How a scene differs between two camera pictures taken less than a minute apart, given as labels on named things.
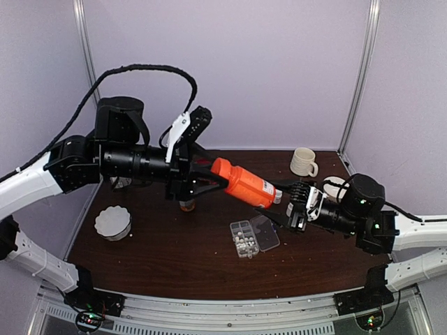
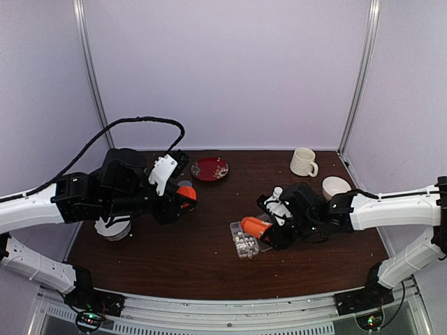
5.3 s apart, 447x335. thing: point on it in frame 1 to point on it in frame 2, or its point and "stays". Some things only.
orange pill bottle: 246,185 to 254,227
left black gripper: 180,174 to 169,212
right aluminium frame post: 364,74 stays
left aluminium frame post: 82,19 stays
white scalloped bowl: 113,223 stays
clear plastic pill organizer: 251,236 stays
